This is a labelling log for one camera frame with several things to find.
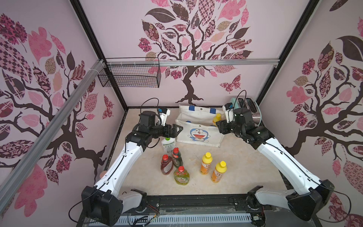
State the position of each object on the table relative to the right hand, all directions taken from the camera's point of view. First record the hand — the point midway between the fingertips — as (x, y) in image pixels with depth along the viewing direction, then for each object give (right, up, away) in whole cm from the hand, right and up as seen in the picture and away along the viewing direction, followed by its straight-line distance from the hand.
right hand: (221, 119), depth 75 cm
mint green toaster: (+28, +11, +25) cm, 39 cm away
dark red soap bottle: (-30, -25, 0) cm, 39 cm away
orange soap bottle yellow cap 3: (-3, -24, -8) cm, 25 cm away
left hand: (-25, -6, 0) cm, 25 cm away
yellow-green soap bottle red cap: (-22, -30, -3) cm, 37 cm away
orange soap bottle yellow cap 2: (-9, -23, -4) cm, 25 cm away
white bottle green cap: (-30, -15, +8) cm, 35 cm away
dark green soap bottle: (-24, -21, +1) cm, 32 cm away
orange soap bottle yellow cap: (+1, +1, +10) cm, 10 cm away
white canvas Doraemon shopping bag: (-12, -2, +22) cm, 25 cm away
